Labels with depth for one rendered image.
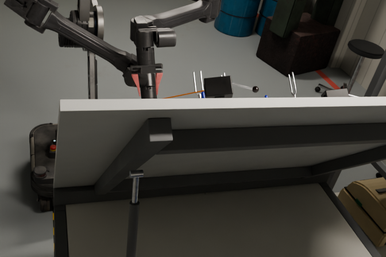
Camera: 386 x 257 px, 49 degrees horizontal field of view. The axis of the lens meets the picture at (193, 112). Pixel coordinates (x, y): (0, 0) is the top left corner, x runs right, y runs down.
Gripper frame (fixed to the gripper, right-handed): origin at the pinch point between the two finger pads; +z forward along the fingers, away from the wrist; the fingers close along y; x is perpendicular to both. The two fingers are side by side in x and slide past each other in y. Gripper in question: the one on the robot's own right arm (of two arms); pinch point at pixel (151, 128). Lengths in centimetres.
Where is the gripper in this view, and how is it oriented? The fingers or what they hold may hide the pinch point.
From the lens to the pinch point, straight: 153.1
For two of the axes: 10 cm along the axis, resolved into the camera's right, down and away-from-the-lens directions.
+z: 1.0, 9.9, -0.9
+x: -1.3, 1.0, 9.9
